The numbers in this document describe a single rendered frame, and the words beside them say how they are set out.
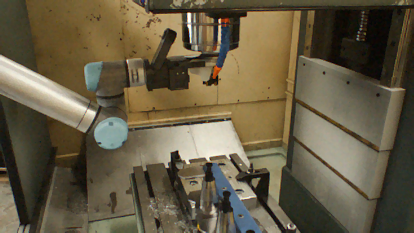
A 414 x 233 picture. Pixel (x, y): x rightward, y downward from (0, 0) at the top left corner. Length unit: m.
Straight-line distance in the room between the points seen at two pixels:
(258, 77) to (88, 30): 1.03
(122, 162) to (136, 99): 0.38
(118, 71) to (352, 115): 0.71
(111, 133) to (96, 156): 1.19
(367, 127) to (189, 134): 1.22
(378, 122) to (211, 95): 1.26
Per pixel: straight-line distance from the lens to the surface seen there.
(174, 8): 0.62
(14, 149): 1.42
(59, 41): 1.97
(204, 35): 0.90
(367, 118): 1.10
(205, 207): 0.75
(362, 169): 1.16
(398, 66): 1.04
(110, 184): 1.88
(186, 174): 0.90
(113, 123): 0.81
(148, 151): 2.00
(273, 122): 2.37
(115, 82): 0.93
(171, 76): 0.94
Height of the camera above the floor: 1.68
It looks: 22 degrees down
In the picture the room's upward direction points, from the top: straight up
